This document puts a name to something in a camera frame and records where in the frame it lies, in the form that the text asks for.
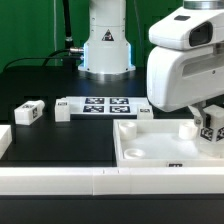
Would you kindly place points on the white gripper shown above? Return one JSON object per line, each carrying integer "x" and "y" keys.
{"x": 176, "y": 79}

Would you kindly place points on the white square tabletop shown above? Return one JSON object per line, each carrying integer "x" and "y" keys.
{"x": 164, "y": 143}

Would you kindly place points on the white U-shaped obstacle fence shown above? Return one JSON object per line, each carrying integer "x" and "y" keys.
{"x": 110, "y": 180}

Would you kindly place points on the white marker base plate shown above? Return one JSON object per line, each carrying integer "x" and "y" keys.
{"x": 106, "y": 105}

